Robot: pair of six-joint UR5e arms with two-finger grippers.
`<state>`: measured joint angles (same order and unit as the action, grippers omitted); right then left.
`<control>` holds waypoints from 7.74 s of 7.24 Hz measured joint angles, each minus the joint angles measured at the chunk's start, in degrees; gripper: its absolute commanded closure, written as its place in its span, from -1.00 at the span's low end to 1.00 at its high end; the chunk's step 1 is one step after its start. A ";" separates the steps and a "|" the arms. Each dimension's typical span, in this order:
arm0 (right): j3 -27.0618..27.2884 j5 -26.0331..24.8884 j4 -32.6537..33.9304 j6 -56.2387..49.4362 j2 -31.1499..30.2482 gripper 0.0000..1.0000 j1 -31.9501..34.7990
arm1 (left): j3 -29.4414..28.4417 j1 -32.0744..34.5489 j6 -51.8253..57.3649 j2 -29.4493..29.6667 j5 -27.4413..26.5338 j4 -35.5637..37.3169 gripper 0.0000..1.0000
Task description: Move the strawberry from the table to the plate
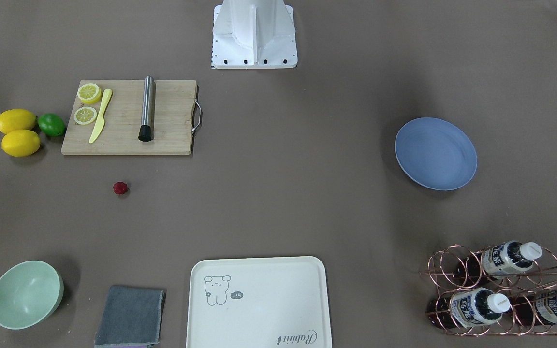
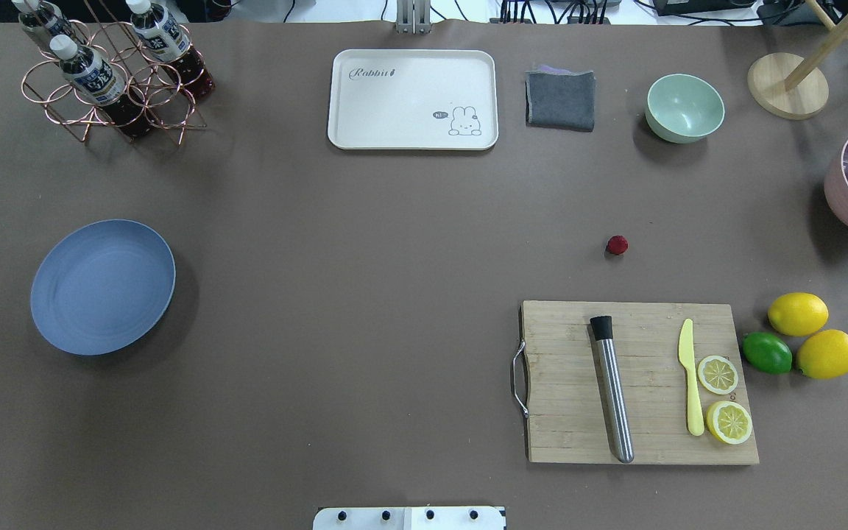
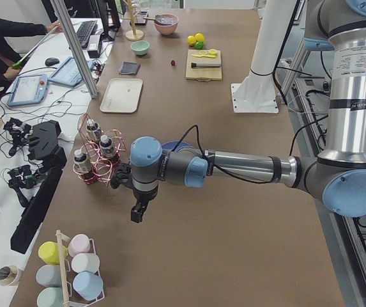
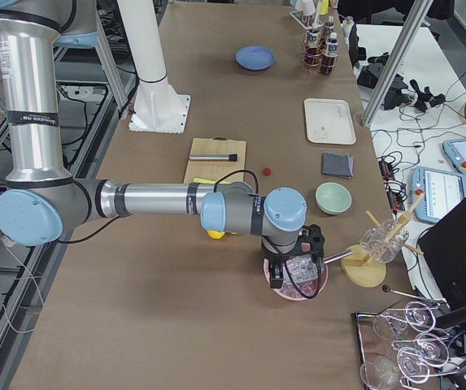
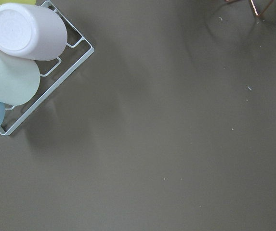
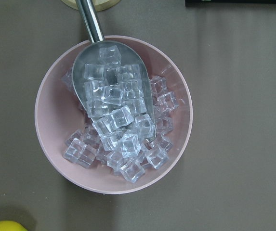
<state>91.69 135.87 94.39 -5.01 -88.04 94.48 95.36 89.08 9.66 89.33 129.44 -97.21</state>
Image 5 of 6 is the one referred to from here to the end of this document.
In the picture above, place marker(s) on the mint green plastic cup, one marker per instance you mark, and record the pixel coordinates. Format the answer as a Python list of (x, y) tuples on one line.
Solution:
[(19, 79)]

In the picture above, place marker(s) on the lilac plastic cup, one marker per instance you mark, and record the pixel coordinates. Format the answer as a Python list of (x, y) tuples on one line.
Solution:
[(31, 32)]

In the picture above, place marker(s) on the white wire cup rack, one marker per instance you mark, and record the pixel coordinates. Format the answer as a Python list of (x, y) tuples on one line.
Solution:
[(53, 73)]

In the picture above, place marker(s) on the copper wire basket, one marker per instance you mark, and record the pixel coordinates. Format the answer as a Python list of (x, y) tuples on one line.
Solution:
[(259, 8)]

